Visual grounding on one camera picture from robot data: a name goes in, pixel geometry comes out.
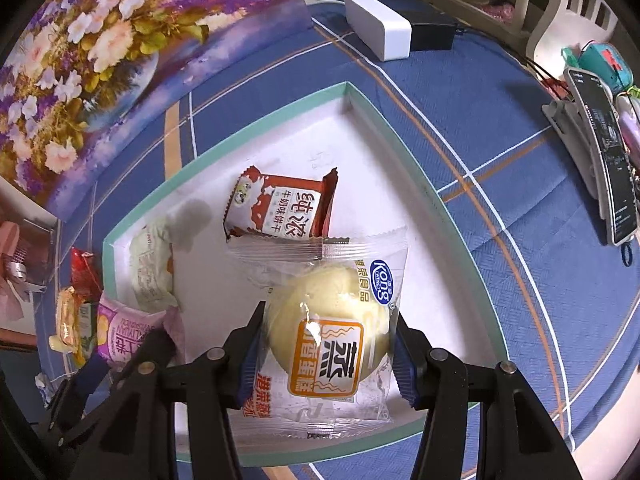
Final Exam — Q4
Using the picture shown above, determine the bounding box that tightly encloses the red printed snack packet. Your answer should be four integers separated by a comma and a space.
69, 247, 103, 303

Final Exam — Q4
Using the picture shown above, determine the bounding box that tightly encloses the brown and white biscuit packet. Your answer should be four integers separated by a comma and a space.
222, 166, 339, 241

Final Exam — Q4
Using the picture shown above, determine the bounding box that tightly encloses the teal toy case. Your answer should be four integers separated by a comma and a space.
562, 42, 636, 96

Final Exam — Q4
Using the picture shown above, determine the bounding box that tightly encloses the pink flower bouquet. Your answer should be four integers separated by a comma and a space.
0, 220, 56, 341

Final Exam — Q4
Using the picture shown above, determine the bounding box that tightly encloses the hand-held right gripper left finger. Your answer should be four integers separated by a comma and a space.
85, 301, 267, 480

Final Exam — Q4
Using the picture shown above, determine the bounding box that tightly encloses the yellow snack packet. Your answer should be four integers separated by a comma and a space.
48, 287, 98, 366

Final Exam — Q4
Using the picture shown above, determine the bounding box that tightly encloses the white tray with teal rim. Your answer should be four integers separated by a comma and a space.
102, 81, 511, 466

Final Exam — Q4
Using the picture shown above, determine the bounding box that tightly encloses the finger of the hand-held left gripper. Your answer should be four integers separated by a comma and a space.
35, 355, 112, 456
141, 327, 176, 364

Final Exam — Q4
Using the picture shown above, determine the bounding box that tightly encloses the white wooden chair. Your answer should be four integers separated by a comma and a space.
527, 0, 621, 63

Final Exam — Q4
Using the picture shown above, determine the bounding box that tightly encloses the white phone stand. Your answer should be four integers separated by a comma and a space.
542, 97, 608, 221

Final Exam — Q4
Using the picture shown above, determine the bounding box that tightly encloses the crumpled white wrapper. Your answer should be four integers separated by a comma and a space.
35, 372, 54, 406

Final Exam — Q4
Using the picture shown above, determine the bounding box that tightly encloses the white rectangular box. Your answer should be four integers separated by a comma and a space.
344, 0, 413, 62

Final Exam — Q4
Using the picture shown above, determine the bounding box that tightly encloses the clear steamed cake packet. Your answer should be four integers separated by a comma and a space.
227, 226, 408, 443

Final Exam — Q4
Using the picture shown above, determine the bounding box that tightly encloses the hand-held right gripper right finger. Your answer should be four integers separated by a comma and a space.
391, 309, 583, 480

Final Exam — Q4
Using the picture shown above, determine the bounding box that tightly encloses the blue plaid tablecloth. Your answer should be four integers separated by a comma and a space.
0, 0, 640, 480

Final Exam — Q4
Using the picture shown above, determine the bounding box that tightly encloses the black power adapter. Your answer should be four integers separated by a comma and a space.
400, 9, 458, 53

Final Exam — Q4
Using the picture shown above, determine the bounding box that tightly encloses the pale cream cake packet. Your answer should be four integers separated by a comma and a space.
129, 217, 178, 311

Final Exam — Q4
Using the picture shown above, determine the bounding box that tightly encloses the pink fabric item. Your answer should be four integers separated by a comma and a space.
480, 1, 516, 23

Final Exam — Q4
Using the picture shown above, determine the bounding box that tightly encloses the pink snack packet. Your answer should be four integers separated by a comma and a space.
95, 295, 186, 371

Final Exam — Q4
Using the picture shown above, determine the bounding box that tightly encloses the black smartphone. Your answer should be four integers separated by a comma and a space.
565, 67, 638, 247

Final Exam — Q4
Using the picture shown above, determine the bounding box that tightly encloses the floral painting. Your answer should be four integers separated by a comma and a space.
0, 0, 321, 211

